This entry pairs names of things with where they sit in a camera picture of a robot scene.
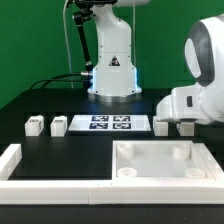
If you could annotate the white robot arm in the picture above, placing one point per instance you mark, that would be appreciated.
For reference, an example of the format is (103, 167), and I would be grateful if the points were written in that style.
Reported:
(115, 77)

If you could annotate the white marker base plate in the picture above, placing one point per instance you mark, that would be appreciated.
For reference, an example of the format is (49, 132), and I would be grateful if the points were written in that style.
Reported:
(114, 123)

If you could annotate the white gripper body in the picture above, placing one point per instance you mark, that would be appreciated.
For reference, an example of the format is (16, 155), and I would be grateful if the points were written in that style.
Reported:
(181, 104)

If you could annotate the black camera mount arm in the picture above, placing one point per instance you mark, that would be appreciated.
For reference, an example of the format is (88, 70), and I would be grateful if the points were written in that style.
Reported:
(85, 14)

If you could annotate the white U-shaped fence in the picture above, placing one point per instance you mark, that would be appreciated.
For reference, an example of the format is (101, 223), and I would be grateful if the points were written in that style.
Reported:
(124, 190)

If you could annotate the white square table top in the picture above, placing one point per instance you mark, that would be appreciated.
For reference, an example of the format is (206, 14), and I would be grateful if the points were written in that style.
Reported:
(161, 159)

